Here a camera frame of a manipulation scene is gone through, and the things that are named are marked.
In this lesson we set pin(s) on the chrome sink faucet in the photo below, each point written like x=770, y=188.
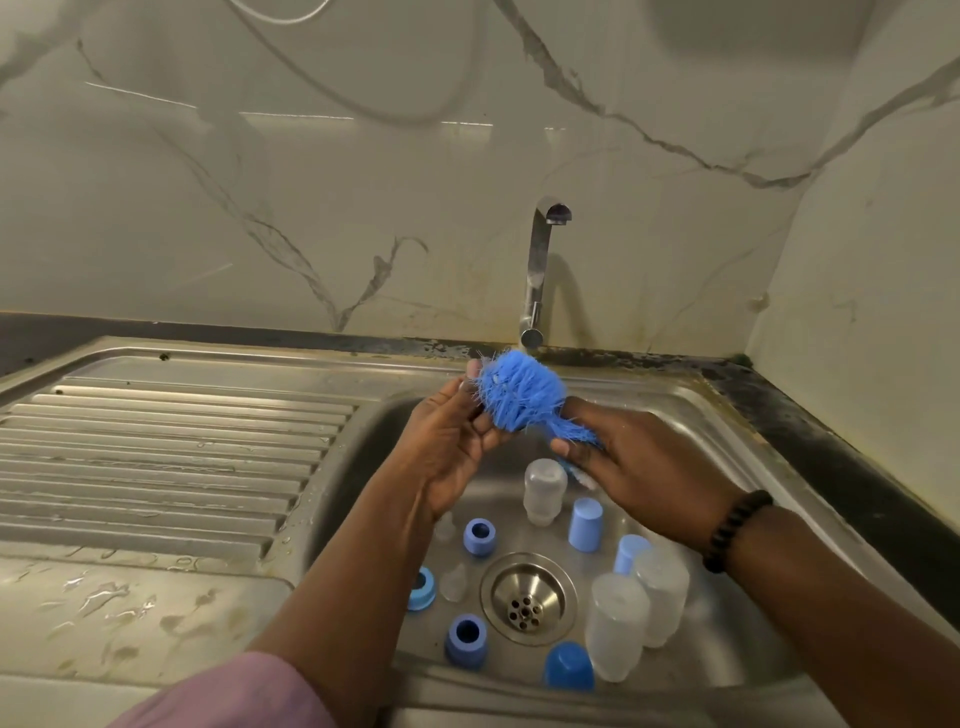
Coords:
x=536, y=270

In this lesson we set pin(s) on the dark blue dome cap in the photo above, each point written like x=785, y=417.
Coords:
x=569, y=669

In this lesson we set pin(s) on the pink shirt sleeve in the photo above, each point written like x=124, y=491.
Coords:
x=240, y=698

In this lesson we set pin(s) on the person's left hand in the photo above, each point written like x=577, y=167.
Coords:
x=443, y=450

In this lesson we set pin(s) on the blue and white bottle brush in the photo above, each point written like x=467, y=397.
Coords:
x=518, y=390

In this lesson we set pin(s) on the person's right hand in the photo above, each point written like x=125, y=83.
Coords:
x=653, y=473

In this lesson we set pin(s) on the blue cylindrical bottle cap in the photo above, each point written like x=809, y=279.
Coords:
x=627, y=549
x=587, y=524

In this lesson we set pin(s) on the person's left forearm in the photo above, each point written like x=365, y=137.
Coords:
x=353, y=615

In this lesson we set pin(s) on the translucent bottle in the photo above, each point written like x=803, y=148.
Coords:
x=665, y=600
x=617, y=630

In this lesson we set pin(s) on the stainless steel sink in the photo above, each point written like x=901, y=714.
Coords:
x=150, y=450

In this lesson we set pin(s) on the cartoon print baby bottle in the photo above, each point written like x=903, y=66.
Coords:
x=545, y=495

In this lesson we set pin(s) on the person's right forearm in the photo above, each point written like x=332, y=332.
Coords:
x=855, y=630

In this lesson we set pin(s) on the metal sink drain strainer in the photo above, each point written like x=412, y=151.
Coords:
x=527, y=600

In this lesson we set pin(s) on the translucent bottle front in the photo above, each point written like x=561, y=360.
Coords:
x=617, y=630

